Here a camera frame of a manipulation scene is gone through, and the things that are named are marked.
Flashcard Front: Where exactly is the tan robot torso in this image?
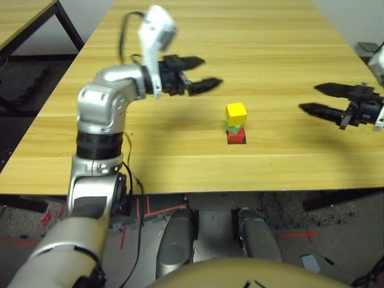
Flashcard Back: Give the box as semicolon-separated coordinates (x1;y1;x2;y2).
146;257;355;288

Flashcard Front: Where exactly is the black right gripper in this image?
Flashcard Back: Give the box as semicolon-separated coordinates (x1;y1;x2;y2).
298;82;384;131

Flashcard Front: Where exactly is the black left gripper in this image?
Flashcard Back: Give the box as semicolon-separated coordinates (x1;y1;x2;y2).
157;55;224;97

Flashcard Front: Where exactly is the red wooden block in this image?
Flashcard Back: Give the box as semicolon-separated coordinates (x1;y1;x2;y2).
226;128;247;145

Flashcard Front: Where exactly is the wooden side table black frame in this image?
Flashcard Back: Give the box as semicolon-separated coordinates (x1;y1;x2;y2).
0;0;86;115

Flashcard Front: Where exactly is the dark speckled mat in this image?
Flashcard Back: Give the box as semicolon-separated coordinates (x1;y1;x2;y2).
260;191;361;226
0;62;50;105

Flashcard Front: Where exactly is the black square marker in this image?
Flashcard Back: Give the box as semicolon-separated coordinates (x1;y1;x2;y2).
226;128;248;146

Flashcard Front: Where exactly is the green wooden block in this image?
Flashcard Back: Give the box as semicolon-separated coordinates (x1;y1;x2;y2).
224;120;245;136

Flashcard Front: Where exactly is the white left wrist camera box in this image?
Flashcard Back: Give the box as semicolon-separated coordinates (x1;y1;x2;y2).
137;4;179;100

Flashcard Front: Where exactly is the grey right robot leg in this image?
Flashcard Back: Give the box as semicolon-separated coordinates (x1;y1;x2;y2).
238;208;283;262

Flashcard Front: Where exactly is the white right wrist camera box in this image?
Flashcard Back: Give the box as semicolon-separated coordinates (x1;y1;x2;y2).
367;41;384;133

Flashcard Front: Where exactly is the grey robot leg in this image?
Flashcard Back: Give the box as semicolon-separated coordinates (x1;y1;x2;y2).
155;208;196;278
238;208;283;262

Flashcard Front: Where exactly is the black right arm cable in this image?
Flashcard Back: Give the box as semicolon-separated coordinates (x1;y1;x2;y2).
350;263;384;288

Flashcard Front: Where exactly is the small grey device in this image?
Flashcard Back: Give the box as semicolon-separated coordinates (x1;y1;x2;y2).
301;254;323;274

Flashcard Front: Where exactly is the yellow wooden block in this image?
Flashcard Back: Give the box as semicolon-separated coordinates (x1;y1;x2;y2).
225;101;248;127

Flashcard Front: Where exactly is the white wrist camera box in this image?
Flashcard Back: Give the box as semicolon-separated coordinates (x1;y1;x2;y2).
137;4;179;100
367;41;384;133

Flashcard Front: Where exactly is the black flat stand plate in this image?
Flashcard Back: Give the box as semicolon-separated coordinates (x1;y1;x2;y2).
356;41;380;56

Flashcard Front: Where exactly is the grey left robot leg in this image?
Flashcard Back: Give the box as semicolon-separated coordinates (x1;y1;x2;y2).
155;208;196;278

